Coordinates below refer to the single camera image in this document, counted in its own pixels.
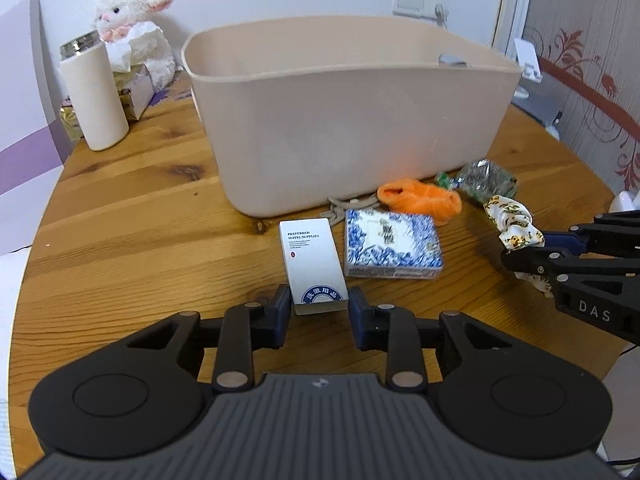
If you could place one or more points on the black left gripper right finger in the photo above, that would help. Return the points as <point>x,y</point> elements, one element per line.
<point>495,391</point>

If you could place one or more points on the white hotel supplies box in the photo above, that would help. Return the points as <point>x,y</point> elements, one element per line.
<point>312,265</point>

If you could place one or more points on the white phone stand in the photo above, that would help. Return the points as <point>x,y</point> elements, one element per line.
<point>527,58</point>

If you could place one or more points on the beige plastic storage basket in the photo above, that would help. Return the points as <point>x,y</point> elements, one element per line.
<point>301,110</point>

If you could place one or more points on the tissue box with tissue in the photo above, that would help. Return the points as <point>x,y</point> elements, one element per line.
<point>133,82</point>

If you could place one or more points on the floral yellow white scrunchie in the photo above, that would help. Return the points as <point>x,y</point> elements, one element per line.
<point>514,223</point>

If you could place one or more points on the white wall socket switch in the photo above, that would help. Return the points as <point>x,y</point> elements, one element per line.
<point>430,10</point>

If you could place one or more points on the orange sock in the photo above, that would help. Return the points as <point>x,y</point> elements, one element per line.
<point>409,196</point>

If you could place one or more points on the gold foil packet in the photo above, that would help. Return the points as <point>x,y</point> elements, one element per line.
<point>70,122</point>

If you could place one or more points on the white plush sheep toy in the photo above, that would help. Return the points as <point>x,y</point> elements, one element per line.
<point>132,38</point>

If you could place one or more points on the white pillow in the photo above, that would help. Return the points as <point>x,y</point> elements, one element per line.
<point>12,271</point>

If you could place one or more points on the blue white patterned box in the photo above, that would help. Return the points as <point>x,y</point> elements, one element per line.
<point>383,244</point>

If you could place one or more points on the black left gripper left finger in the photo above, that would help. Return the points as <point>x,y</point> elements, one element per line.
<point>150,388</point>

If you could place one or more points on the purple white headboard panel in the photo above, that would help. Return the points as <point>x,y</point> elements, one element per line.
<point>33,142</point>

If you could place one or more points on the white thermos bottle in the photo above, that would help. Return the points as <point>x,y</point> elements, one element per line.
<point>86,71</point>

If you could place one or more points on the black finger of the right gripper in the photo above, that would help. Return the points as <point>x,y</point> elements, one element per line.
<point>541,266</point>

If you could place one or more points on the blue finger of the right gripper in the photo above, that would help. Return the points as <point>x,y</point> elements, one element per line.
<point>615,235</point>

